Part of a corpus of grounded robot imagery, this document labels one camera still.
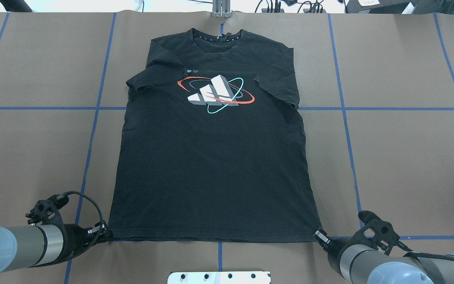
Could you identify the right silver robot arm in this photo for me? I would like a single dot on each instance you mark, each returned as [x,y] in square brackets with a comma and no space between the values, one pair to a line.
[375,254]

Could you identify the black printed t-shirt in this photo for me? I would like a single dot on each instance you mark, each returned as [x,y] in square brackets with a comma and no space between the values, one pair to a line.
[213,147]

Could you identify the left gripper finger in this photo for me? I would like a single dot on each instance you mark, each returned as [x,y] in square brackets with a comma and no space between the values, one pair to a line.
[100,230]

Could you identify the aluminium frame post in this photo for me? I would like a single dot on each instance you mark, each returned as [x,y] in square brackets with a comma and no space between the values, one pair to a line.
[221,9]

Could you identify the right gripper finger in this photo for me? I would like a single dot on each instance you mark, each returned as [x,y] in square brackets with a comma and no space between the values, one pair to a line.
[321,238]

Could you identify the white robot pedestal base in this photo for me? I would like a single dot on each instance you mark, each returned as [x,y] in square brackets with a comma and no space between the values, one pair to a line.
[220,277]

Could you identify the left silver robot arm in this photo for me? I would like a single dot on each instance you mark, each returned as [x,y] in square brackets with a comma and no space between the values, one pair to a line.
[22,246]

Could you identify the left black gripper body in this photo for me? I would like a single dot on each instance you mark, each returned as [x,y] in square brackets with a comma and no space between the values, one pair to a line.
[75,235]

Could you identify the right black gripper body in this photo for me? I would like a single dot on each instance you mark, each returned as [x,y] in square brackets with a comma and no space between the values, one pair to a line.
[334,249]

